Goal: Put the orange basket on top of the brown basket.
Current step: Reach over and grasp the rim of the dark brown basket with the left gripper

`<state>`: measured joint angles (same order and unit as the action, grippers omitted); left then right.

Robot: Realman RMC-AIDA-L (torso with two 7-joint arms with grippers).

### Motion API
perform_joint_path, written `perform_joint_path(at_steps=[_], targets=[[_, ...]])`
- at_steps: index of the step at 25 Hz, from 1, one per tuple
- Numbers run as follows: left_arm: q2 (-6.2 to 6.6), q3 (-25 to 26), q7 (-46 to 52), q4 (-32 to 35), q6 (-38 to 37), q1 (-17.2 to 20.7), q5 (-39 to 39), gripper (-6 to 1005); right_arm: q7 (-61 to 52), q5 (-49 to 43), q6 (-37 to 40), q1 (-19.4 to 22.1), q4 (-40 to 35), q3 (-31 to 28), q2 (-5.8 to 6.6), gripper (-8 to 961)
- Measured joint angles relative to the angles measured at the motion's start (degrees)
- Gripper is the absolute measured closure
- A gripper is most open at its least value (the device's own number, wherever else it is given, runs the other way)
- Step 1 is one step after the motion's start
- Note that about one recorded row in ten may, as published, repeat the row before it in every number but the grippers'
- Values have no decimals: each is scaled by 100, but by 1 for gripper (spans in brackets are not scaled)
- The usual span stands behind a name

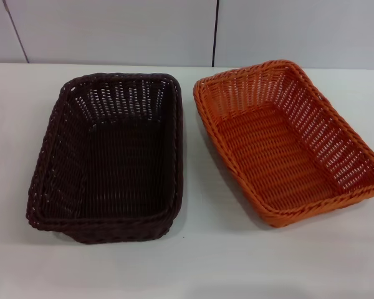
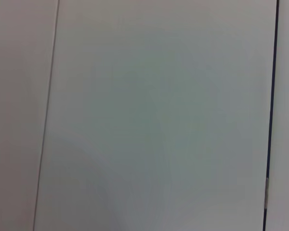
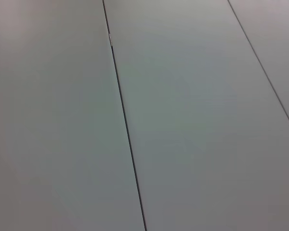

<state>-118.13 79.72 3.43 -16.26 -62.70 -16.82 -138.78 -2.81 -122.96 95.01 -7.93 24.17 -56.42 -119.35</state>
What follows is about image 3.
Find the small metal seam clip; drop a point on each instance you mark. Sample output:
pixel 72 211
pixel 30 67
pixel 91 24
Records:
pixel 110 40

